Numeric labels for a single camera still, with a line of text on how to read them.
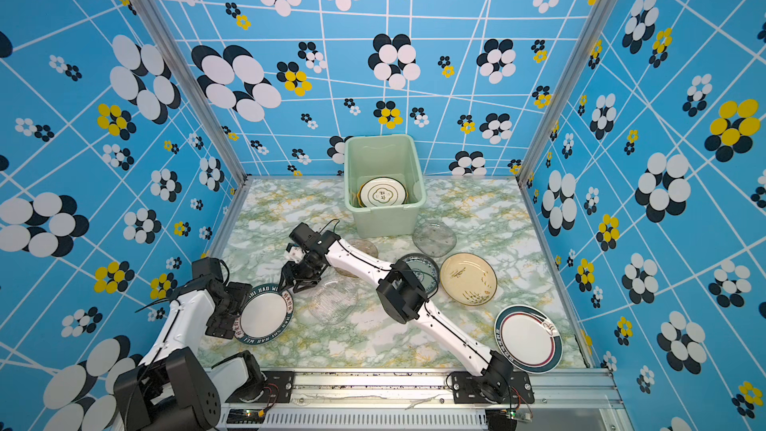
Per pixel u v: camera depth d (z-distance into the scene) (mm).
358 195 1116
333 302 884
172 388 404
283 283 830
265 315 852
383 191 1139
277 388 728
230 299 705
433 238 1023
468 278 921
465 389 725
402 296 652
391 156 1127
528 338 806
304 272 826
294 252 889
